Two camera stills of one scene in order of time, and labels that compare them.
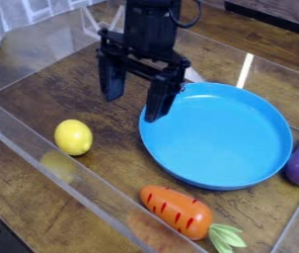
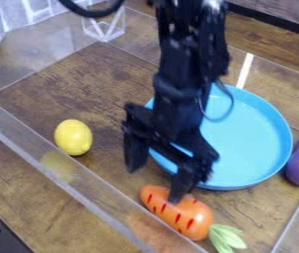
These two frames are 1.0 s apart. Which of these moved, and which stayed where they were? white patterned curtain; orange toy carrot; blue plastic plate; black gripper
Moved: black gripper
Stayed: orange toy carrot; blue plastic plate; white patterned curtain
